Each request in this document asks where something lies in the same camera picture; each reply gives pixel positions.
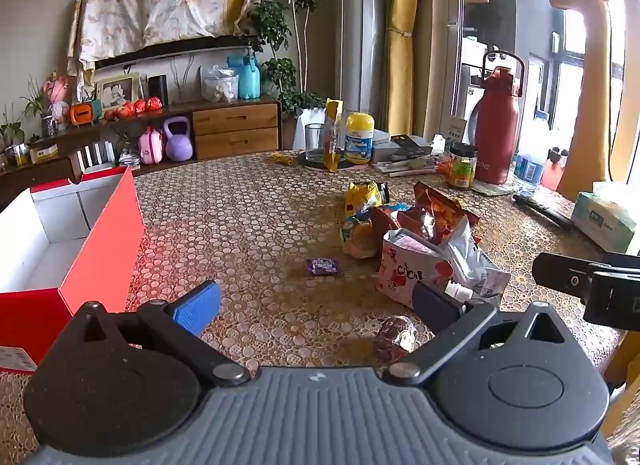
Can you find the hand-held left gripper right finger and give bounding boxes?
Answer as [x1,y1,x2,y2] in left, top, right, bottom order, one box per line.
[383,281,569,388]

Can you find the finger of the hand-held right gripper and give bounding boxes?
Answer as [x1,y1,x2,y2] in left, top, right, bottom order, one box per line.
[531,252,609,304]

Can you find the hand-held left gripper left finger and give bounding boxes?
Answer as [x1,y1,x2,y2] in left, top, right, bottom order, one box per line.
[70,280,251,388]

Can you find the clear red candy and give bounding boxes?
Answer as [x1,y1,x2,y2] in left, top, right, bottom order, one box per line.
[375,316,419,362]

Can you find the silver foil snack packet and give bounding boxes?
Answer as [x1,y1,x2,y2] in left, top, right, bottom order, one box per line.
[442,215,512,302]

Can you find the large red chips bag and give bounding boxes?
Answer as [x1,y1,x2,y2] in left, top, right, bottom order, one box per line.
[412,181,482,246]

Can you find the clear yellow-label pastry packet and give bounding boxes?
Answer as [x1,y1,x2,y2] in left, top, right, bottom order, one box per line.
[340,219,383,259]

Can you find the red cardboard box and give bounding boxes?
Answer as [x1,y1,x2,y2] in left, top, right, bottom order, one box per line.
[0,166,146,374]

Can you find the black remote control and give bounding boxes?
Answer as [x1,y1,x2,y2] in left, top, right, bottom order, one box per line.
[512,193,575,232]

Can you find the green tissue box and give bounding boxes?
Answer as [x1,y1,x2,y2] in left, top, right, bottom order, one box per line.
[571,182,639,254]

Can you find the pebble pattern tablecloth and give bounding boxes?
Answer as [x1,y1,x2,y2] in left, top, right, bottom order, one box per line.
[0,149,626,465]

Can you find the clear plastic water bottle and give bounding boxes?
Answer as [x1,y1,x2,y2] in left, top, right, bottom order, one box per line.
[513,112,550,194]

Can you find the purple candy packet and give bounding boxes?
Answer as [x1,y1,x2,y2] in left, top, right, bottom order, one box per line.
[306,257,340,276]

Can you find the yellow snack packet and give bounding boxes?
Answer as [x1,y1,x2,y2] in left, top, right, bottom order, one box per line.
[345,180,390,216]

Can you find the loose papers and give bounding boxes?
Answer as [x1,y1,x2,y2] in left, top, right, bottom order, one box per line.
[374,159,437,178]

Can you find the green label jar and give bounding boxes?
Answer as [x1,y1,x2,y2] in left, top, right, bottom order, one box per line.
[446,142,479,190]

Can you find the red water bottle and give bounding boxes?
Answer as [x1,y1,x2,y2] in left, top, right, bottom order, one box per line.
[473,50,526,185]

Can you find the black flat box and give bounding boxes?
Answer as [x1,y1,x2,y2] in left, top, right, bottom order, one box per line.
[389,133,434,158]

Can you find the purple kettlebell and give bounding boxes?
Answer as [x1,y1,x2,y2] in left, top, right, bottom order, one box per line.
[163,116,194,162]

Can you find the grey box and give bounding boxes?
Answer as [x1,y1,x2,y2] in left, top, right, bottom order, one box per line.
[372,129,401,164]

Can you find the pink small suitcase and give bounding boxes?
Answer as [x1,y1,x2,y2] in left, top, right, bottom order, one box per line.
[138,125,165,165]

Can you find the grey standing card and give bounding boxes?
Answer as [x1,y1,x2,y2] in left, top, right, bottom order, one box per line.
[446,116,469,144]

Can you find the white router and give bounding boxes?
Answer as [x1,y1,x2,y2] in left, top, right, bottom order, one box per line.
[74,140,117,174]

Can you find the yellow-lid white jar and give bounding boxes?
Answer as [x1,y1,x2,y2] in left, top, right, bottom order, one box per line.
[344,112,376,165]

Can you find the wooden tv cabinet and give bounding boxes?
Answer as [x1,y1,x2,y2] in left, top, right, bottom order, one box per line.
[0,97,284,202]

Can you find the black round tray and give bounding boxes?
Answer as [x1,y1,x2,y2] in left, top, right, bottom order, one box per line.
[298,149,352,172]

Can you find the white washing machine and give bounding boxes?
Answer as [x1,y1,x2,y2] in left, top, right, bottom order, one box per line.
[452,62,489,146]

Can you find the yellow standing pouch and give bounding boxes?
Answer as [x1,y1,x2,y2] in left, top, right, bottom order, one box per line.
[322,98,345,174]

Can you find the clear drinking glass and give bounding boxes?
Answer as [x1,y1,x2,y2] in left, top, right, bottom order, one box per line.
[304,123,326,162]

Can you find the white brown box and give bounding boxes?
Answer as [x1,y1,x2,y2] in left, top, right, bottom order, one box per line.
[29,143,59,164]

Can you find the black speaker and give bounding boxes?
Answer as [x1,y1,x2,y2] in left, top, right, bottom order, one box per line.
[147,74,169,107]

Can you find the clear plastic bag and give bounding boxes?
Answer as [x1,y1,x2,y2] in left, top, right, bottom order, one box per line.
[199,64,240,104]

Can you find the teal spray bottle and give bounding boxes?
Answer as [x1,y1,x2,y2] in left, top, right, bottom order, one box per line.
[227,47,261,100]

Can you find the plant in glass vase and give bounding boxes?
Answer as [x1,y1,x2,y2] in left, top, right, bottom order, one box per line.
[22,77,57,138]

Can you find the leafy potted plant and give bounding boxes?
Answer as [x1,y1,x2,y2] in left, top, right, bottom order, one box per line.
[0,104,26,156]

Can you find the pink plush toy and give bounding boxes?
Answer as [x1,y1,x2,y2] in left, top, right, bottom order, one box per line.
[42,72,71,124]

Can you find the black television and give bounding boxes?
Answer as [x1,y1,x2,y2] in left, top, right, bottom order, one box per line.
[92,34,262,70]

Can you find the yellow curtain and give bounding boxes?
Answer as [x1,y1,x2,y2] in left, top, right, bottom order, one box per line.
[384,0,424,136]

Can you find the standing air conditioner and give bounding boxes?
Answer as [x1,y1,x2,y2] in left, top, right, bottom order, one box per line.
[337,0,391,118]

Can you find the photo frame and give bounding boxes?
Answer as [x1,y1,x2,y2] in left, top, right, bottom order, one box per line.
[94,72,141,111]

